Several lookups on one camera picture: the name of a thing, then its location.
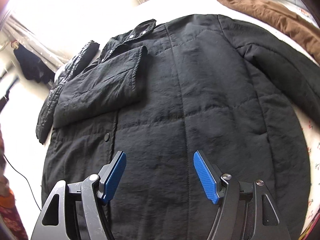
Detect black padded coat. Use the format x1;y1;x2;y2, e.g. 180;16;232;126
42;15;319;239

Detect beige curtain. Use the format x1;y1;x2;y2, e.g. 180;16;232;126
2;16;72;72

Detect dark clothes hanging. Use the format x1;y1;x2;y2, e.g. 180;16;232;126
11;41;55;84

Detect cherry print bed sheet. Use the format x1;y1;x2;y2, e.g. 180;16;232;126
292;4;320;234

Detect brown garment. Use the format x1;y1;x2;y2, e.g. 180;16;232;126
217;0;319;62

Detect black cable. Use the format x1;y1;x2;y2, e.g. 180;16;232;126
3;153;42;212

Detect black quilted puffer jacket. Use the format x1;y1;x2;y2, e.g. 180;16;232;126
36;41;100;144

